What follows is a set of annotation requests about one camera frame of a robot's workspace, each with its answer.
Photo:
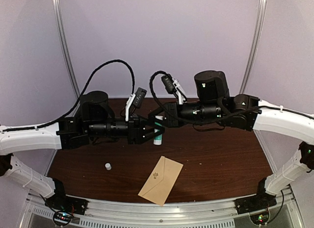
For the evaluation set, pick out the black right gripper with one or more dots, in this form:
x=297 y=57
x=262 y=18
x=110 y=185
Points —
x=171 y=122

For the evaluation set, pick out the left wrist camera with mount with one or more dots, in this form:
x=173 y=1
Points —
x=136 y=100

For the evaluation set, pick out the aluminium frame post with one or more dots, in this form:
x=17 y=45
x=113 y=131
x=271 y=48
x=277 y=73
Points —
x=64 y=46
x=261 y=11

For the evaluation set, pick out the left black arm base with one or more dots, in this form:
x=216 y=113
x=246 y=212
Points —
x=60 y=201

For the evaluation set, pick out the front aluminium slotted rail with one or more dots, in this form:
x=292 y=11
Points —
x=209 y=214

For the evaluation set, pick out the white glue stick cap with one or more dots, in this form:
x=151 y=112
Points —
x=108 y=166

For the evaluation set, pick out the left round circuit board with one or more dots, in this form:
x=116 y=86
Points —
x=62 y=218

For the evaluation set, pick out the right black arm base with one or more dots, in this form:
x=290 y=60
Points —
x=261 y=200

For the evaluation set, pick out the right round circuit board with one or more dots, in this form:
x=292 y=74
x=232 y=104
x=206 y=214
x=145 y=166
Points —
x=260 y=218

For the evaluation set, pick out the right aluminium frame post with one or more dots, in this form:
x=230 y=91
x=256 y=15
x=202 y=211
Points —
x=261 y=11

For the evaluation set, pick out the round circuit board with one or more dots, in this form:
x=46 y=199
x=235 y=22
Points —
x=260 y=218
x=62 y=218

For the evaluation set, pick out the brown kraft envelope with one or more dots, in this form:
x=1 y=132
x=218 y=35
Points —
x=161 y=181

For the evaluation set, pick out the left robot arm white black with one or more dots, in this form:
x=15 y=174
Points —
x=94 y=119

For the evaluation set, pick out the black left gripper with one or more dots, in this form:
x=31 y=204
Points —
x=135 y=123

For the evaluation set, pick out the left aluminium frame post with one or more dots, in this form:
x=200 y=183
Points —
x=64 y=46

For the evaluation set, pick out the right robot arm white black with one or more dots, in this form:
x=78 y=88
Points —
x=216 y=106

